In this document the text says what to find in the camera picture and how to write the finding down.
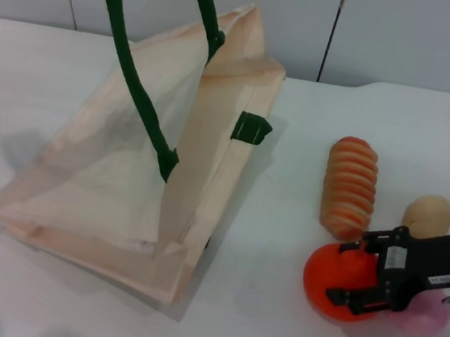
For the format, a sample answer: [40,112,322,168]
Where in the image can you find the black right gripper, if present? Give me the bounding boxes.
[322,213,450,326]

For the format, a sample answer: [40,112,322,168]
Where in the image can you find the orange toy fruit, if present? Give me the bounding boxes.
[298,234,390,327]

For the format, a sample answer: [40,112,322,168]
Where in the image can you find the white canvas handbag green handles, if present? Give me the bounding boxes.
[0,0,296,320]

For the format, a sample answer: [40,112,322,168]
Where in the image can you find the pink toy peach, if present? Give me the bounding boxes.
[387,283,450,337]

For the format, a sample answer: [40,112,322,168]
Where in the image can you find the beige toy potato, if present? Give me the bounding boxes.
[399,192,450,244]

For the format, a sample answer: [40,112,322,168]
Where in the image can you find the orange striped toy bread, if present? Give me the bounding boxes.
[318,133,384,243]

